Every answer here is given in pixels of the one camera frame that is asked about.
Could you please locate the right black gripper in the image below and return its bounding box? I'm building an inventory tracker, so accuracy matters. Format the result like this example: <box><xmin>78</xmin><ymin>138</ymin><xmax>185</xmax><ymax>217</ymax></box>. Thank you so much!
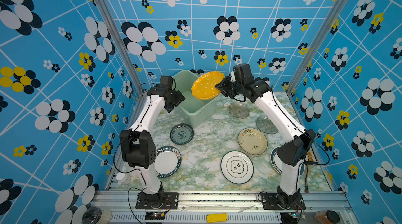
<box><xmin>215</xmin><ymin>76</ymin><xmax>245</xmax><ymax>100</ymax></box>

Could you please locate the light green plastic bin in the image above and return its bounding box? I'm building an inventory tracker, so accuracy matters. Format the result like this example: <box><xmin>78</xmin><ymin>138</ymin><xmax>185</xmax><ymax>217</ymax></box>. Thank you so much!
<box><xmin>173</xmin><ymin>70</ymin><xmax>218</xmax><ymax>128</ymax></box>

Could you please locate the yellow dotted plate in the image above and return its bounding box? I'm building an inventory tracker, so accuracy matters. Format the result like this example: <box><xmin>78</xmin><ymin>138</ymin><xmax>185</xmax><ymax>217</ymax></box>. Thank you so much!
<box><xmin>191</xmin><ymin>71</ymin><xmax>225</xmax><ymax>100</ymax></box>

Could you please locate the white plate black emblem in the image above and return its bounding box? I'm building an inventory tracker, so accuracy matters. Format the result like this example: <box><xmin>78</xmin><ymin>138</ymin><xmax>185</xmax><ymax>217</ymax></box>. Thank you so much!
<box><xmin>220</xmin><ymin>151</ymin><xmax>254</xmax><ymax>185</ymax></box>

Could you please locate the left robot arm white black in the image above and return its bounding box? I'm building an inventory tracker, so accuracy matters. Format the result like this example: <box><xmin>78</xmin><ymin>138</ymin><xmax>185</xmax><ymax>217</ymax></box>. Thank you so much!
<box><xmin>119</xmin><ymin>76</ymin><xmax>185</xmax><ymax>207</ymax></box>

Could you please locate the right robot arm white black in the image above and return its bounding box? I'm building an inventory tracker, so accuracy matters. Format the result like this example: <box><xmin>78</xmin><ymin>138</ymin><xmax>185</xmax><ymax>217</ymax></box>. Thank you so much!
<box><xmin>214</xmin><ymin>64</ymin><xmax>316</xmax><ymax>210</ymax></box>

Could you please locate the clear glass plate far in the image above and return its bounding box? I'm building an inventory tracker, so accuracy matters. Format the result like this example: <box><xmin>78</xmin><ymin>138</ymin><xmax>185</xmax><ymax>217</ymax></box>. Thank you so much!
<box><xmin>229</xmin><ymin>102</ymin><xmax>250</xmax><ymax>119</ymax></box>

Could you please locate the small teal patterned plate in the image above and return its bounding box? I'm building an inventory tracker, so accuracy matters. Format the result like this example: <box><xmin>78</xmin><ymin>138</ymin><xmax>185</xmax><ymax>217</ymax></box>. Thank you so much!
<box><xmin>170</xmin><ymin>123</ymin><xmax>194</xmax><ymax>145</ymax></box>

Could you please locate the clear glass plate right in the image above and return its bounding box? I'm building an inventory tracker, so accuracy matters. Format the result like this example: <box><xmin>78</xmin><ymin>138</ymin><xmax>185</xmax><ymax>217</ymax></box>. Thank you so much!
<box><xmin>256</xmin><ymin>115</ymin><xmax>278</xmax><ymax>135</ymax></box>

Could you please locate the beige bowl plate with leaves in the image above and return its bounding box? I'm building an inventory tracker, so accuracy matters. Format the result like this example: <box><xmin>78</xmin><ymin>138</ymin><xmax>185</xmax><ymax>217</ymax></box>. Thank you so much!
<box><xmin>238</xmin><ymin>128</ymin><xmax>268</xmax><ymax>155</ymax></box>

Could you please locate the white plate green lettered rim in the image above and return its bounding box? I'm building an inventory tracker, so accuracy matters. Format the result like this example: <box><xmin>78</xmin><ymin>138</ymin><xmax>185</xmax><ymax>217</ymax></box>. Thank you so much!
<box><xmin>155</xmin><ymin>146</ymin><xmax>182</xmax><ymax>179</ymax></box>

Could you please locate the white plate striped green rim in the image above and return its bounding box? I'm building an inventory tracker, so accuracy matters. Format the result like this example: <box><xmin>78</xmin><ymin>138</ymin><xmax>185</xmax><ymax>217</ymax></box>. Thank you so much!
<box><xmin>270</xmin><ymin>147</ymin><xmax>305</xmax><ymax>177</ymax></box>

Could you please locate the black battery charger box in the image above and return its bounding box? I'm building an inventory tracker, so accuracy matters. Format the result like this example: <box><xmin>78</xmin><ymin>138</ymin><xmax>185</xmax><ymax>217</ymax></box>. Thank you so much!
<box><xmin>305</xmin><ymin>150</ymin><xmax>317</xmax><ymax>165</ymax></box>

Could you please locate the clear tape roll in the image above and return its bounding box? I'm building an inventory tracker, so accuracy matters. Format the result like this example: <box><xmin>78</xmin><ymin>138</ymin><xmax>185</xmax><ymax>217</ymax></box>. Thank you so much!
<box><xmin>82</xmin><ymin>207</ymin><xmax>112</xmax><ymax>224</ymax></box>

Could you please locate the brown jar black lid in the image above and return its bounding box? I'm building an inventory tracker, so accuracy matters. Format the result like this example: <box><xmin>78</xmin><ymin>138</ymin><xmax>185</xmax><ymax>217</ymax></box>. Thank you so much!
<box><xmin>314</xmin><ymin>209</ymin><xmax>340</xmax><ymax>224</ymax></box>

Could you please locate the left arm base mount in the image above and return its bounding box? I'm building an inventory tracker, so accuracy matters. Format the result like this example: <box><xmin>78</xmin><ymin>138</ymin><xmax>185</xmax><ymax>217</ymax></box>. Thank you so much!
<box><xmin>135</xmin><ymin>192</ymin><xmax>179</xmax><ymax>210</ymax></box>

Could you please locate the aluminium front rail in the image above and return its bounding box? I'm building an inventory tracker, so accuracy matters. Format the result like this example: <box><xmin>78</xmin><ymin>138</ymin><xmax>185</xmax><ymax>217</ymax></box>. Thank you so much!
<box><xmin>93</xmin><ymin>191</ymin><xmax>358</xmax><ymax>224</ymax></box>

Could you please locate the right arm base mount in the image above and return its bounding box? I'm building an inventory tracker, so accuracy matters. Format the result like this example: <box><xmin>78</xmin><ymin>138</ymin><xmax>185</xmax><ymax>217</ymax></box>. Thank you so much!
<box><xmin>258</xmin><ymin>192</ymin><xmax>306</xmax><ymax>210</ymax></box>

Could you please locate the yellow tag on rail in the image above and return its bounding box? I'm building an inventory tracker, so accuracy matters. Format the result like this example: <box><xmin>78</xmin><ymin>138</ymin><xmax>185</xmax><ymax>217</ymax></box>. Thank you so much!
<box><xmin>207</xmin><ymin>214</ymin><xmax>228</xmax><ymax>224</ymax></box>

